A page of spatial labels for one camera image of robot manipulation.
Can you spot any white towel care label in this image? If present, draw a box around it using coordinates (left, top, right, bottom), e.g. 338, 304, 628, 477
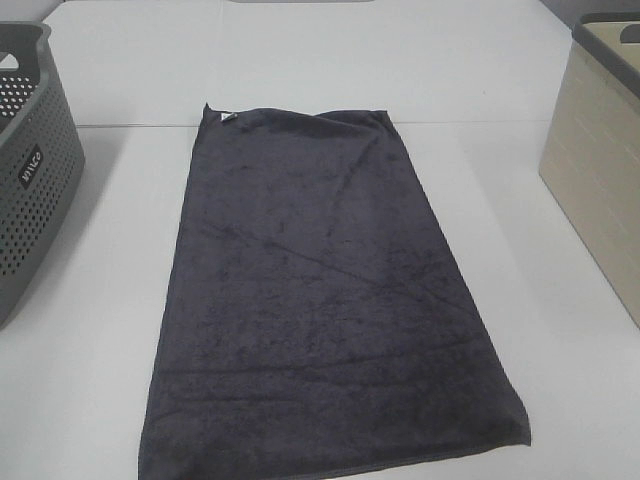
221, 111, 237, 123

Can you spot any dark grey towel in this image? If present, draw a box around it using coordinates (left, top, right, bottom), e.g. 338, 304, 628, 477
138, 107, 531, 479

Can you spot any beige plastic bin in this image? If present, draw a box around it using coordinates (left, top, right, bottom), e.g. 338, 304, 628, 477
539, 12, 639, 320

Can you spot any grey perforated plastic basket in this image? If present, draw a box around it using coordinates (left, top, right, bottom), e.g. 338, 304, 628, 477
1, 21, 85, 323

